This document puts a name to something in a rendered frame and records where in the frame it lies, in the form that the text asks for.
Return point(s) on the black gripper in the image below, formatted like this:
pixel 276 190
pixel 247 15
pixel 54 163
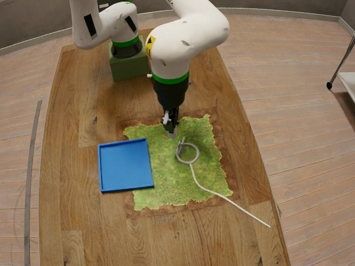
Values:
pixel 171 112

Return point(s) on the blue square tray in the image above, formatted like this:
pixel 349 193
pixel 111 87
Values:
pixel 124 166

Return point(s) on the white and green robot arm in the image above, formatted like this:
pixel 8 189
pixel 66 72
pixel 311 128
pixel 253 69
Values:
pixel 170 47

